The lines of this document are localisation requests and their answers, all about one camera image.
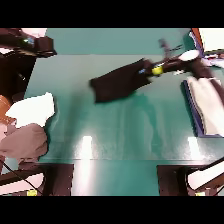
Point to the black garment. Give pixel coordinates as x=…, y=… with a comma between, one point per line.
x=118, y=81

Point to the blue garment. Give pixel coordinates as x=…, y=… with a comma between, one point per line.
x=192, y=110

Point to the brown garment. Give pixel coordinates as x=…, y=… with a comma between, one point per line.
x=25, y=141

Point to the orange garment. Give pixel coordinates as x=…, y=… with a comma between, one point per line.
x=4, y=108

